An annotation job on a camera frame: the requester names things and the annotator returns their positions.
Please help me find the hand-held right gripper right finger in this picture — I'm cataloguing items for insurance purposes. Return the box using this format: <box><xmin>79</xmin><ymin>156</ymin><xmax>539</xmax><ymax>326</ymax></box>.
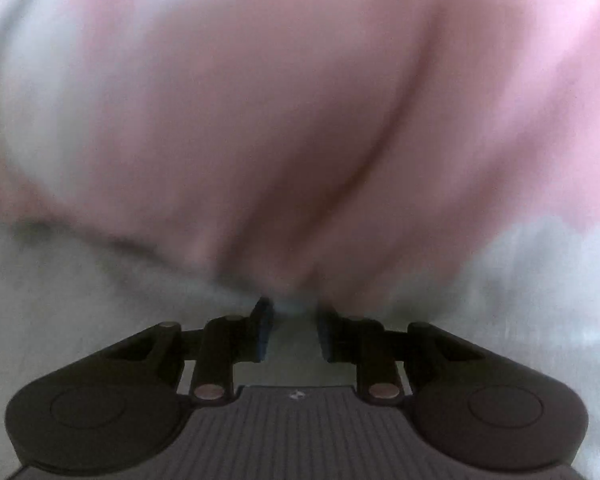
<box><xmin>316</xmin><ymin>305</ymin><xmax>486</xmax><ymax>403</ymax></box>

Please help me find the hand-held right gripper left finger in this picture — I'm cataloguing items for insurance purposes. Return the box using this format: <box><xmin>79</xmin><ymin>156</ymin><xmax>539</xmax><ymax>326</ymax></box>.
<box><xmin>105</xmin><ymin>297</ymin><xmax>276</xmax><ymax>403</ymax></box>

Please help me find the pink grey floral quilt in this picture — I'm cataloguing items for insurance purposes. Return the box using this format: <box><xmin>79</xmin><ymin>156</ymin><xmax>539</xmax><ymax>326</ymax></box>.
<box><xmin>0</xmin><ymin>0</ymin><xmax>600</xmax><ymax>308</ymax></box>

